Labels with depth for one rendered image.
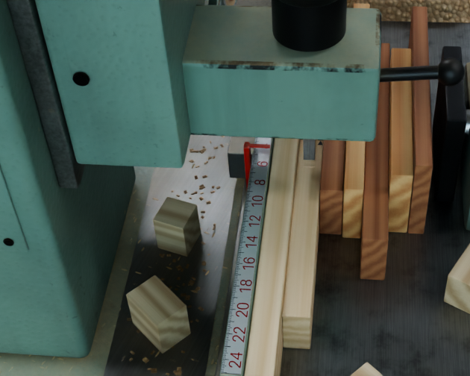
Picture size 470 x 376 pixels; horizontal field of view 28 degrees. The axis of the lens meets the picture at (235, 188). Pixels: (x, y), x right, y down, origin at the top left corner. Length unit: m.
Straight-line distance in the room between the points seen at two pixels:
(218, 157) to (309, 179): 0.24
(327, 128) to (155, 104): 0.13
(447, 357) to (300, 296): 0.11
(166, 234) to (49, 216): 0.20
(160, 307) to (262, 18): 0.26
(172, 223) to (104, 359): 0.14
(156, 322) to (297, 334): 0.15
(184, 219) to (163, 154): 0.20
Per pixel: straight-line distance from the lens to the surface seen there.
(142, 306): 0.79
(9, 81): 0.60
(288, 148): 0.75
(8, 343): 0.82
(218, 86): 0.66
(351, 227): 0.74
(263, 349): 0.63
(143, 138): 0.65
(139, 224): 0.91
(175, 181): 0.94
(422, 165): 0.70
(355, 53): 0.65
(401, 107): 0.77
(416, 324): 0.71
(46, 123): 0.66
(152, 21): 0.59
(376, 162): 0.74
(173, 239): 0.86
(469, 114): 0.77
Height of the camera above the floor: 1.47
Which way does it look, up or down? 47 degrees down
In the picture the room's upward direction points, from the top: 5 degrees counter-clockwise
